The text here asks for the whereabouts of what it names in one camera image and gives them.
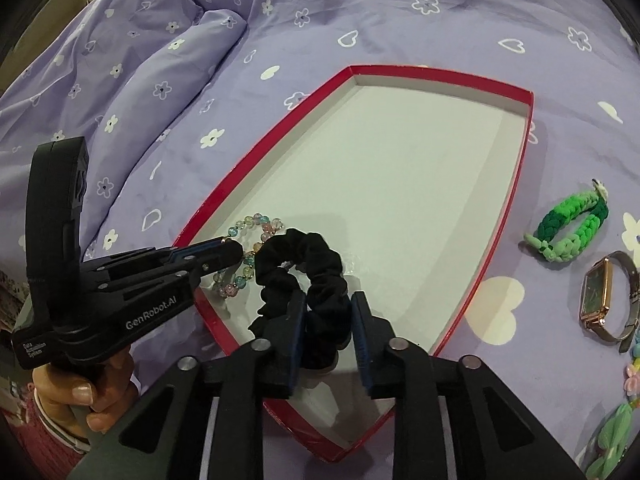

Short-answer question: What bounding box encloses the pastel glass bead bracelet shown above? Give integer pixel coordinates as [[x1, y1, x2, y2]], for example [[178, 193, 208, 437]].
[[210, 212, 288, 299]]

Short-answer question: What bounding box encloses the black velvet scrunchie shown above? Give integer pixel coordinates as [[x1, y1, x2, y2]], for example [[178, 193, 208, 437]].
[[248, 229, 352, 372]]

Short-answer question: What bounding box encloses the person's left hand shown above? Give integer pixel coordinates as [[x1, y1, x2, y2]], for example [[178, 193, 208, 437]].
[[32, 347, 139, 438]]

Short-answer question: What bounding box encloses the rose gold wrist watch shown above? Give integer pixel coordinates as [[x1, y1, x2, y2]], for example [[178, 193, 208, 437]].
[[579, 250, 639, 353]]

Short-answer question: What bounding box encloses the purple flower-print duvet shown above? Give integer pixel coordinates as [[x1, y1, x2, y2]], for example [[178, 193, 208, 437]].
[[1, 0, 639, 462]]

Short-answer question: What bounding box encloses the red shallow box tray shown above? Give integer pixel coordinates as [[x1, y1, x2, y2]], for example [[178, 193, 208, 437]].
[[172, 64, 535, 464]]

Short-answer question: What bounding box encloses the green pink charm keychain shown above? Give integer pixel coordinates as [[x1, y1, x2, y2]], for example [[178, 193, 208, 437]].
[[586, 337, 639, 479]]

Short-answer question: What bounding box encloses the green braided bracelet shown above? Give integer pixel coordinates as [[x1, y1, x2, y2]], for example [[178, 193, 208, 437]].
[[523, 178, 611, 265]]

